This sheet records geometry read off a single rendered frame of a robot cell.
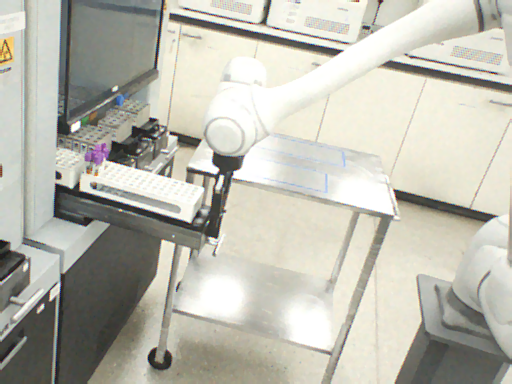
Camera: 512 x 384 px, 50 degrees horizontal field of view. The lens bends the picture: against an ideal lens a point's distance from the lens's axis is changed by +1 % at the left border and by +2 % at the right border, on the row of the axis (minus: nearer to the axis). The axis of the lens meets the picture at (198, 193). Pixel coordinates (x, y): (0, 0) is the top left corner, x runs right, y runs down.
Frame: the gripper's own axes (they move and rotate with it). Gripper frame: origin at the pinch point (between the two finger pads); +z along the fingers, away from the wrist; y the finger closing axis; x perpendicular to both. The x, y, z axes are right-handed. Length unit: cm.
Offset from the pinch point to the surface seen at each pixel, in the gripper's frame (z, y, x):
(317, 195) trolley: -2.0, -28.1, 22.8
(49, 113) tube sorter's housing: -22.9, 12.2, -39.2
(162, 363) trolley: 76, -25, -13
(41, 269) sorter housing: 6.4, 28.0, -31.1
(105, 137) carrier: -7.9, -15.8, -37.8
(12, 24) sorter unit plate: -44, 26, -39
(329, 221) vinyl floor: 80, -175, 38
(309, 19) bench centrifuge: -20, -231, -5
